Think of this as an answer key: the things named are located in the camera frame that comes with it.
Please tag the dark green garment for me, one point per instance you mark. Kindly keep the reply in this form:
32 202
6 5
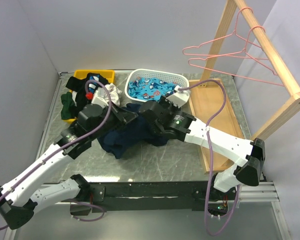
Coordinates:
68 106

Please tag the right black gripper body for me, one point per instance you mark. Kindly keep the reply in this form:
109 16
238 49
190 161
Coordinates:
166 105

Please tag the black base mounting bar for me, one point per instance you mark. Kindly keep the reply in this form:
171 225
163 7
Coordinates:
139 196

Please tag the wooden clothes rack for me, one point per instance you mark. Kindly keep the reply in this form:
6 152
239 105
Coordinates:
292 106

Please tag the white crumpled garment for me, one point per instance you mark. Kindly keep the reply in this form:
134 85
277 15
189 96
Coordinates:
114 93

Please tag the black garment with blue print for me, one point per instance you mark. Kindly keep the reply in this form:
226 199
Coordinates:
77 88

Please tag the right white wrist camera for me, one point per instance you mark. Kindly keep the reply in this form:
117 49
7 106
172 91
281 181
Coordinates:
179 96

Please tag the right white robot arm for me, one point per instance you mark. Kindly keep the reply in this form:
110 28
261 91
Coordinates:
248 156

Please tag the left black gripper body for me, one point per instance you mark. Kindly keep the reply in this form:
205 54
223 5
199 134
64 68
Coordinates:
114 121

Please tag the white plastic basket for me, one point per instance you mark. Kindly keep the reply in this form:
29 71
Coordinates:
148 73

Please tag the navy blue t shirt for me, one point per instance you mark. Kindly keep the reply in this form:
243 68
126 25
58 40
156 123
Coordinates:
117 142

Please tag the yellow plastic bin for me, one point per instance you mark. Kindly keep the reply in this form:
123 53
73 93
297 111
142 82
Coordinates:
80 73

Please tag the blue shark print cloth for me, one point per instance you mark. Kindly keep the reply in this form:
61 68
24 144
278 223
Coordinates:
149 88

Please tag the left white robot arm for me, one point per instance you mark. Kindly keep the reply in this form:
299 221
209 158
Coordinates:
21 198

